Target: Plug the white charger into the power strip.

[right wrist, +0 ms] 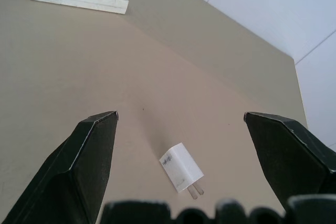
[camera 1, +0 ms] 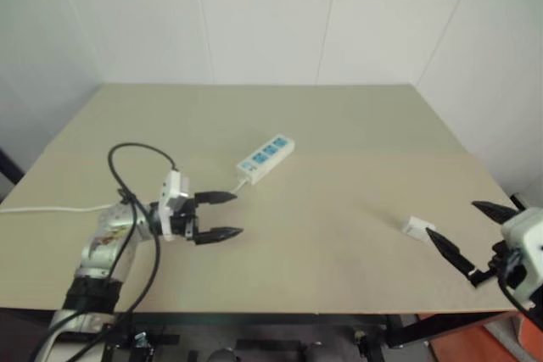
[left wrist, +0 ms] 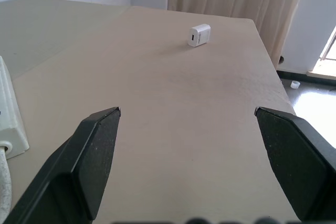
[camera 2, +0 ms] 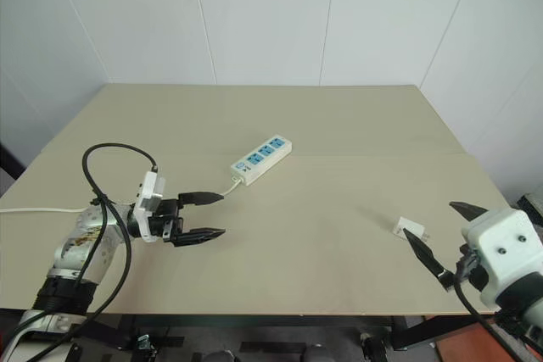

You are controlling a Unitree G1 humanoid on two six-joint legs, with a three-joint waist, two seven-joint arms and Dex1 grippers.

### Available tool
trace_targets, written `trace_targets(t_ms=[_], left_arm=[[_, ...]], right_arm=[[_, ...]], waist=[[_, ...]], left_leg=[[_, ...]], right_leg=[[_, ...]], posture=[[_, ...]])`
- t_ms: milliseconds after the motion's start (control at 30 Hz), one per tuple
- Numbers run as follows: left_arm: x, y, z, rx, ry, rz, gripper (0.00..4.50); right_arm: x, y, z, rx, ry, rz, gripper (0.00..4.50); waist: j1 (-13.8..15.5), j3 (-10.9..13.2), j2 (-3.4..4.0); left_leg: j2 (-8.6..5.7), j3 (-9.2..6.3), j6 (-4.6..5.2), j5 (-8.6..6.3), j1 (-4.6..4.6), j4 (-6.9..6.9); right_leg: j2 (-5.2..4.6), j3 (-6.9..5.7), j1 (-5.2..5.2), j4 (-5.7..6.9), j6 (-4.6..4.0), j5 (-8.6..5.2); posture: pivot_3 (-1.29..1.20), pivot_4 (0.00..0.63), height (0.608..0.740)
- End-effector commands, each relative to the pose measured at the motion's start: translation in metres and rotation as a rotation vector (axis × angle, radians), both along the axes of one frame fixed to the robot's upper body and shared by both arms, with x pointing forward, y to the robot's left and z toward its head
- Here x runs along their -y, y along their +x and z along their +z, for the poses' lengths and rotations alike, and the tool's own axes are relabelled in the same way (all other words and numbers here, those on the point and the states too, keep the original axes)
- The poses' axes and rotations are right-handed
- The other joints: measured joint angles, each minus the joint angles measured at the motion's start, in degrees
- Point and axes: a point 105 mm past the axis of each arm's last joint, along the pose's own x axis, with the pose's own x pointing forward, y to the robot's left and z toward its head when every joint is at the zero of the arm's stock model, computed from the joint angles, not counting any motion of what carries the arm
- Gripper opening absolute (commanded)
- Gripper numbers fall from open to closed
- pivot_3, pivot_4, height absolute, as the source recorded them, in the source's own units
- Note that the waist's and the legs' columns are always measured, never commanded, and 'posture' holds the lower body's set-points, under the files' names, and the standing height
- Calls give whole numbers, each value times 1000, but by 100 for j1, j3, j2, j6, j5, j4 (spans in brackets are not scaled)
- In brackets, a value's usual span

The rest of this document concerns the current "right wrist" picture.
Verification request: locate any white two-prong plug adapter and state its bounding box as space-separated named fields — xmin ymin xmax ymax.
xmin=159 ymin=142 xmax=205 ymax=200

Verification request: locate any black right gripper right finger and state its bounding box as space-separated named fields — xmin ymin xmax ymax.
xmin=243 ymin=111 xmax=336 ymax=212

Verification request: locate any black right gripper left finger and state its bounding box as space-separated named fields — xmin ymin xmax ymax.
xmin=0 ymin=111 xmax=120 ymax=224

